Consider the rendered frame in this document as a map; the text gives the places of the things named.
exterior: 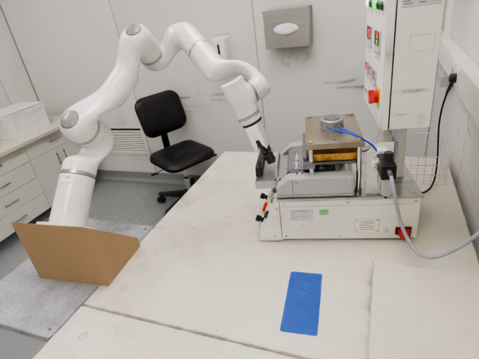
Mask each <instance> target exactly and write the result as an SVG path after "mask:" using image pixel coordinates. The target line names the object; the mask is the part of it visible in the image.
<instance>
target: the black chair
mask: <svg viewBox="0 0 479 359"><path fill-rule="evenodd" d="M135 112H136V115H137V116H138V119H139V122H140V125H141V127H142V129H143V132H144V133H145V135H146V136H147V137H150V138H154V137H159V136H161V138H162V141H163V146H164V148H163V149H161V150H158V151H156V152H154V153H152V154H151V156H150V162H151V163H152V164H154V165H155V166H157V167H159V168H161V169H162V170H161V171H163V170H165V171H166V172H169V173H176V172H181V171H183V172H184V181H185V186H186V188H185V189H180V190H173V191H165V192H159V193H158V195H160V196H159V197H158V198H157V201H158V202H162V203H165V201H166V198H165V197H164V196H169V197H179V198H178V199H177V200H176V201H175V202H174V203H173V204H172V205H171V206H170V207H169V208H167V209H166V210H165V214H164V216H165V215H166V214H167V213H168V212H169V211H170V210H171V209H172V207H173V206H174V205H175V204H176V203H177V202H178V201H179V200H180V199H181V198H182V196H183V195H184V194H185V193H186V192H187V191H188V190H189V189H190V188H191V186H193V185H194V183H195V178H194V177H191V178H190V177H189V176H188V175H187V170H186V169H188V168H190V167H192V166H195V165H197V164H199V163H201V162H204V161H206V160H208V159H210V158H212V157H214V156H217V154H215V153H214V150H213V149H212V148H211V147H208V146H206V145H203V144H201V143H199V142H196V141H194V140H184V141H182V142H179V143H176V144H174V145H170V142H169V139H168V132H172V131H173V130H176V129H179V128H181V127H182V126H184V124H185V123H186V120H187V117H186V114H185V111H184V109H183V106H182V103H181V101H180V97H179V95H178V94H177V93H176V92H175V91H173V90H165V91H163V92H159V93H156V94H153V95H149V96H146V97H144V98H140V99H138V100H137V101H136V103H135ZM161 171H159V172H161ZM159 172H155V173H152V174H151V176H153V175H157V174H159Z"/></svg>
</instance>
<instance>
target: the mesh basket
mask: <svg viewBox="0 0 479 359"><path fill-rule="evenodd" d="M407 133H409V134H410V133H415V134H416V133H422V136H423V133H427V134H428V137H429V134H437V133H436V132H407ZM439 134H442V138H443V141H444V145H445V148H444V145H443V141H442V138H441V141H439V142H441V143H442V145H441V149H442V152H443V151H444V153H443V156H442V152H441V149H440V153H441V156H440V153H439V157H438V158H440V159H441V162H440V163H438V164H440V165H434V164H436V163H433V165H428V164H427V165H421V163H427V161H433V162H434V161H436V160H434V157H435V156H411V155H408V151H407V155H405V157H411V158H412V157H415V158H418V161H419V160H420V158H425V159H426V158H431V157H432V159H433V160H425V161H426V162H421V161H420V162H414V160H413V166H414V165H415V164H414V163H420V164H417V165H415V166H425V168H416V169H417V173H418V169H428V168H426V166H427V167H428V166H433V167H434V170H436V169H435V166H438V167H440V169H438V170H442V167H443V166H444V169H445V167H446V170H445V173H444V176H445V175H446V179H447V175H448V171H447V167H448V166H449V162H450V155H449V152H448V154H447V151H448V148H447V145H446V142H445V138H444V136H443V133H439ZM442 146H443V147H442ZM446 149H447V150H446ZM433 150H434V146H433ZM445 151H446V154H445ZM420 154H421V150H420ZM426 154H427V150H426ZM444 154H445V156H444ZM446 155H447V157H446ZM443 157H444V160H445V158H448V157H449V162H447V159H446V162H447V166H446V163H445V164H444V161H443ZM440 159H439V161H440ZM411 160H412V159H410V161H411ZM442 161H443V162H442ZM441 164H442V167H441ZM410 165H412V164H410ZM407 166H408V158H407ZM444 169H443V171H442V173H443V172H444ZM446 171H447V174H446ZM419 172H421V174H416V175H415V179H414V180H415V181H416V180H417V175H427V174H425V172H430V171H425V170H424V171H419ZM422 172H424V174H422ZM432 176H443V174H442V175H440V172H439V175H432V173H431V177H427V178H429V180H424V176H423V177H422V180H421V181H430V184H431V180H430V178H434V177H432ZM440 179H444V177H443V178H440ZM446 179H444V181H439V177H438V180H437V181H435V182H437V183H438V182H445V184H440V185H446ZM416 184H423V183H416Z"/></svg>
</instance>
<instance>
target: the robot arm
mask: <svg viewBox="0 0 479 359"><path fill-rule="evenodd" d="M181 50H183V51H184V52H185V53H186V54H187V56H188V57H189V58H190V59H191V61H192V62H193V63H194V64H195V65H196V66H197V67H198V68H199V69H200V71H201V72H202V73H203V75H204V76H205V77H206V78H207V79H208V80H210V81H212V82H217V81H221V80H226V79H229V80H228V81H226V82H225V83H223V84H222V86H221V89H222V92H223V93H224V94H225V97H226V99H227V101H228V103H229V104H230V107H231V108H232V110H233V112H234V114H235V116H236V118H237V120H238V122H239V123H240V125H241V126H242V127H243V128H245V130H246V132H247V135H248V137H249V140H250V142H251V143H252V146H253V148H254V151H255V152H258V150H259V149H260V150H261V153H262V154H263V155H264V157H265V159H266V161H267V163H268V164H272V163H273V162H275V160H276V158H275V156H274V154H273V152H272V150H271V147H270V146H269V136H268V134H267V131H266V130H265V128H264V126H263V124H262V122H261V119H262V117H261V116H262V114H261V112H260V110H259V108H258V107H257V101H258V100H261V99H262V98H263V97H265V96H266V95H268V94H269V92H270V85H269V82H268V81H267V79H266V78H265V77H264V76H263V75H262V74H261V73H260V72H259V71H258V70H257V69H256V68H255V67H254V66H252V65H251V64H249V63H247V62H244V61H238V60H225V59H222V58H221V57H220V55H219V54H218V53H217V52H216V50H215V49H214V48H213V47H212V46H211V45H210V44H209V43H208V42H207V40H206V39H205V38H204V37H203V36H202V34H201V33H200V32H199V31H198V30H197V29H196V28H195V27H194V26H193V25H192V24H190V23H188V22H179V23H176V24H173V25H171V26H169V27H168V28H167V30H166V31H165V35H164V38H163V42H162V43H161V44H160V45H159V43H158V42H157V41H156V39H155V37H154V36H153V35H152V33H151V32H150V31H149V29H148V28H147V27H145V26H144V25H142V24H131V25H129V26H127V27H126V28H125V29H124V31H123V32H122V34H121V36H120V39H119V43H118V57H117V61H116V63H115V67H114V69H113V70H112V72H111V73H110V75H109V76H108V77H107V79H106V80H105V82H104V83H103V85H102V86H101V87H100V88H99V89H98V90H97V91H96V92H95V93H93V94H91V95H90V96H88V97H87V98H84V99H82V100H80V101H79V102H77V103H75V104H74V105H72V106H71V107H69V108H68V109H67V110H66V111H65V112H64V113H63V114H62V116H61V118H60V120H59V127H60V130H61V132H62V134H63V135H64V136H65V137H67V138H68V139H69V140H71V141H73V142H75V143H76V144H78V145H80V146H81V150H80V152H79V153H78V154H77V155H71V156H69V157H67V158H66V159H64V161H63V163H62V165H61V170H60V174H59V177H58V183H57V186H56V192H55V196H54V199H53V205H52V208H51V214H50V217H49V221H48V222H37V223H36V224H46V225H58V226H69V227H86V228H90V227H87V226H86V225H87V221H88V215H89V211H90V207H91V200H92V196H93V190H94V186H95V182H96V175H97V171H98V167H99V165H100V163H102V161H103V160H104V159H105V158H106V157H107V156H108V155H109V154H110V153H111V151H112V150H113V147H114V142H115V138H114V134H113V131H112V130H111V129H110V128H109V127H108V126H107V125H106V124H105V123H103V122H102V121H100V120H99V118H100V116H102V115H103V114H104V113H106V112H108V111H110V110H115V109H116V108H119V107H120V106H121V105H122V104H124V102H125V101H126V100H127V99H128V97H129V96H130V94H131V93H132V92H133V91H134V89H135V87H136V85H137V83H138V71H139V65H140V62H141V63H142V64H143V65H144V66H145V67H146V68H147V69H148V70H150V71H161V70H163V69H165V68H167V67H168V65H169V64H170V63H171V61H172V60H173V59H174V57H175V55H176V54H177V53H178V52H179V51H181ZM245 81H247V82H245ZM270 151H271V152H270ZM90 229H94V228H90Z"/></svg>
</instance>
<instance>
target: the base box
mask: <svg viewBox="0 0 479 359"><path fill-rule="evenodd" d="M398 205H399V209H400V213H401V218H402V221H403V225H404V226H405V229H406V232H407V234H408V236H409V238H416V236H417V230H418V219H419V213H420V207H421V198H405V199H398ZM378 238H401V239H405V236H404V235H403V232H402V230H401V227H400V224H399V222H398V217H397V214H396V208H395V204H394V200H393V199H355V200H329V201H304V202H277V200H276V201H275V203H274V206H273V207H272V210H271V212H270V214H269V216H268V219H267V221H266V223H265V225H264V228H263V230H262V233H261V234H260V237H259V241H283V239H378Z"/></svg>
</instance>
